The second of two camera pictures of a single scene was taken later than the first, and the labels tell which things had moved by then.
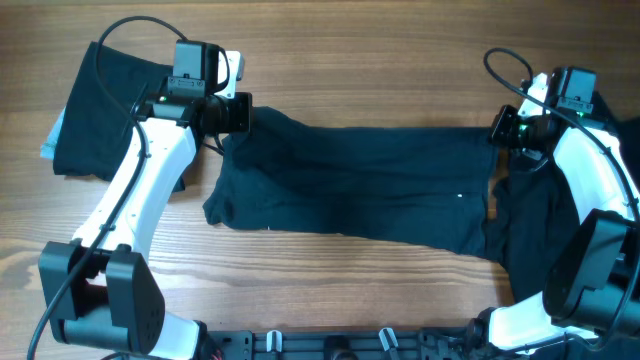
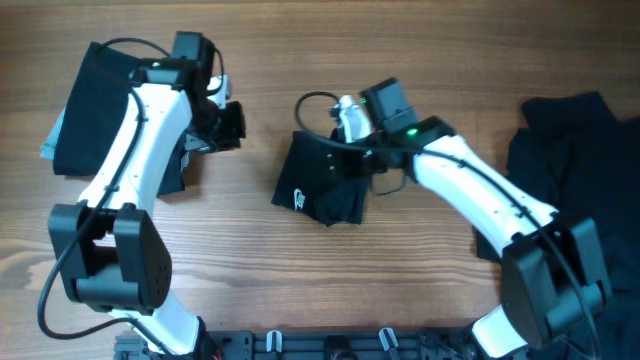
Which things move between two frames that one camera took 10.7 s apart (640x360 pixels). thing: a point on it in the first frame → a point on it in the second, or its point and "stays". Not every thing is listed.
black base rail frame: x=342 y=344 stays
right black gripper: x=501 y=125 → x=347 y=163
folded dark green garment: x=92 y=128 stays
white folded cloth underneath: x=48 y=149 stays
